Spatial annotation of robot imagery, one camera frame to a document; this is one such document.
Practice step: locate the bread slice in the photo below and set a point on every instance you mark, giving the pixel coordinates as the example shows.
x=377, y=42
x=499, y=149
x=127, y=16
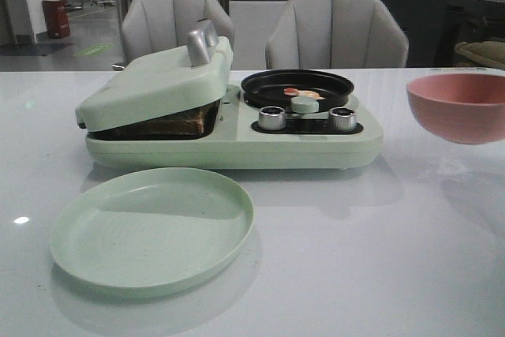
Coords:
x=193, y=122

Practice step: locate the left silver control knob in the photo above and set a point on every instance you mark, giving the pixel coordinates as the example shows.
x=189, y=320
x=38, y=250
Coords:
x=272, y=118

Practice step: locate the right silver control knob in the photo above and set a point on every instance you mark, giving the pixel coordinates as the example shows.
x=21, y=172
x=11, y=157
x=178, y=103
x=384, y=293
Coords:
x=342, y=119

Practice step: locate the light green plate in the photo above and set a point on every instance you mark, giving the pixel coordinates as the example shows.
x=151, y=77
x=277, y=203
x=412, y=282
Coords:
x=153, y=232

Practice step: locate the pink bowl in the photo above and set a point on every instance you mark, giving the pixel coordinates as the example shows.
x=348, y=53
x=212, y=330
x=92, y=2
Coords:
x=465, y=108

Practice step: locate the silver control knob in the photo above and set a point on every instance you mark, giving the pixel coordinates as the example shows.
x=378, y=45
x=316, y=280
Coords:
x=272, y=118
x=342, y=119

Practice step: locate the green breakfast maker lid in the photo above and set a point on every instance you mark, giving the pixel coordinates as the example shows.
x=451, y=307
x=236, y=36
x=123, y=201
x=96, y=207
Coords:
x=162, y=83

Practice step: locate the white refrigerator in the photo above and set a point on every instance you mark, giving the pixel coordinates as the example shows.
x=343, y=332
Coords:
x=264, y=13

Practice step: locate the beige sofa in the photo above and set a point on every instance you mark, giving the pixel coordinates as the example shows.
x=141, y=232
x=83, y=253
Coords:
x=488, y=53

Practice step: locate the red trash bin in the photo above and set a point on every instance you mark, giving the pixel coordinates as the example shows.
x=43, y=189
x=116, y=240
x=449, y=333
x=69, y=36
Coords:
x=56, y=19

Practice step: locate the grey upholstered chair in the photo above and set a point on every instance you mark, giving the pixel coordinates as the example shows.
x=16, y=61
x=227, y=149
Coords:
x=150, y=26
x=336, y=34

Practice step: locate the left grey upholstered chair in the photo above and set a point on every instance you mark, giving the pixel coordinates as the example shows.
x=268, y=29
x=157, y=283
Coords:
x=150, y=26

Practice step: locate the right grey upholstered chair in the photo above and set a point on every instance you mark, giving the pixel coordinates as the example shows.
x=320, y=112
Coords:
x=336, y=34

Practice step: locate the black round frying pan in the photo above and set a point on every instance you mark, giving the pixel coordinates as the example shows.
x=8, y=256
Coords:
x=267, y=88

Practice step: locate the green breakfast maker base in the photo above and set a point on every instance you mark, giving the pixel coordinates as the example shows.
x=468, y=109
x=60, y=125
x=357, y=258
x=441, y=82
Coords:
x=234, y=144

